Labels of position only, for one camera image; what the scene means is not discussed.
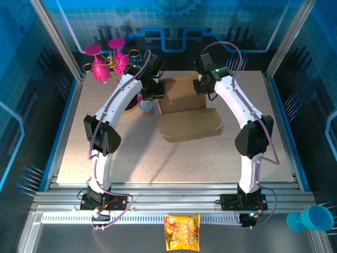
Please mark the brown cardboard box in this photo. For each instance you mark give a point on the brown cardboard box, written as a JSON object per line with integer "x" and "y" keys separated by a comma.
{"x": 189, "y": 124}

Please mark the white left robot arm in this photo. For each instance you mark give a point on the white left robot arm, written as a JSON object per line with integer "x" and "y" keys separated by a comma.
{"x": 118, "y": 97}

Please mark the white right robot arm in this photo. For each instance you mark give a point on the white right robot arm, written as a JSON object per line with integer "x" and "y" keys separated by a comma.
{"x": 237, "y": 100}

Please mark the black controller box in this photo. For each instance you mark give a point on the black controller box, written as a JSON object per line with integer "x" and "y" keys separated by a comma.
{"x": 247, "y": 221}

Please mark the white paper cup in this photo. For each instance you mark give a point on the white paper cup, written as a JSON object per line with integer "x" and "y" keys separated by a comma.
{"x": 146, "y": 108}

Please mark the dark bowl with gold rim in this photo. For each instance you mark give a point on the dark bowl with gold rim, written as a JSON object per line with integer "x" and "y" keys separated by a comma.
{"x": 131, "y": 106}

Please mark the pink plastic goblet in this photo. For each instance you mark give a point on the pink plastic goblet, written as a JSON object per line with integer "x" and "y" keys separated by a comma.
{"x": 100, "y": 69}
{"x": 121, "y": 63}

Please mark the yellow snack bag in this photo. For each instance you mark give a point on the yellow snack bag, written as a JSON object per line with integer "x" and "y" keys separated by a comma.
{"x": 182, "y": 232}

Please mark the teal plastic goblet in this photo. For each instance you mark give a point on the teal plastic goblet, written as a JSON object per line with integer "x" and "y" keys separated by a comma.
{"x": 316, "y": 217}

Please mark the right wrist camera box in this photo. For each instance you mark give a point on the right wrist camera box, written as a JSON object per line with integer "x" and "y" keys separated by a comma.
{"x": 206, "y": 60}

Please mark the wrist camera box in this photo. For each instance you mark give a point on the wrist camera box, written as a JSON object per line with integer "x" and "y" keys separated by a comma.
{"x": 206, "y": 60}
{"x": 157, "y": 64}

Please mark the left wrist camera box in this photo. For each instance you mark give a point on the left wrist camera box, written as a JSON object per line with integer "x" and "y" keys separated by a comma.
{"x": 157, "y": 64}

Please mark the aluminium frame post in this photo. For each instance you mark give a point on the aluminium frame post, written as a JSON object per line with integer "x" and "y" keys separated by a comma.
{"x": 288, "y": 37}
{"x": 58, "y": 39}

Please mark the aluminium frame beam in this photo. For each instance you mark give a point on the aluminium frame beam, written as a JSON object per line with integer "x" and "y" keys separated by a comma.
{"x": 171, "y": 197}

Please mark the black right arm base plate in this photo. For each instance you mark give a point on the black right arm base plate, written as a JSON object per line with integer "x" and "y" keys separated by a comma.
{"x": 231, "y": 203}

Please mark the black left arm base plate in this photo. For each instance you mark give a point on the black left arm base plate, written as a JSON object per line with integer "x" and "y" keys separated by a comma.
{"x": 116, "y": 204}

